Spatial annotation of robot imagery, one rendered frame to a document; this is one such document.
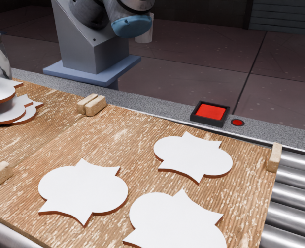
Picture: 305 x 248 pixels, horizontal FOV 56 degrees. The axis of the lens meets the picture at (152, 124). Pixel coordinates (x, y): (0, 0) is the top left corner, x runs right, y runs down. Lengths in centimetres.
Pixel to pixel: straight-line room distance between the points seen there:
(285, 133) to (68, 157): 45
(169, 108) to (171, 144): 19
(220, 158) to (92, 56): 63
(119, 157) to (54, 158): 12
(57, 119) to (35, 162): 14
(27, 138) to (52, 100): 16
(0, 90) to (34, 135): 13
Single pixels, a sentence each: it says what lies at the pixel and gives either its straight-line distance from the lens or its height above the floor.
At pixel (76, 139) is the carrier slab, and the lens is 59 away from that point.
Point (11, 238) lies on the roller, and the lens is 48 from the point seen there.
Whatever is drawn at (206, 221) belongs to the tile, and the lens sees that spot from 42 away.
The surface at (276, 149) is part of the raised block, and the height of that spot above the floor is 96.
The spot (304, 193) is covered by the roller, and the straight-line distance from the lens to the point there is 55.
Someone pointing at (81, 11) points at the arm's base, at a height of 107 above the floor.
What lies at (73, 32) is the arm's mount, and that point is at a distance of 104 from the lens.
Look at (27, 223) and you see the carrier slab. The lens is 46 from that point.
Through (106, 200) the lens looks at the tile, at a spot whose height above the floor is 94.
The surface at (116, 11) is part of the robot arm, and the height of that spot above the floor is 110.
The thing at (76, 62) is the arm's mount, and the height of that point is 90.
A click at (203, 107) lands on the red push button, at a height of 93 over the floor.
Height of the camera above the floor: 127
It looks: 33 degrees down
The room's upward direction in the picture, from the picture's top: straight up
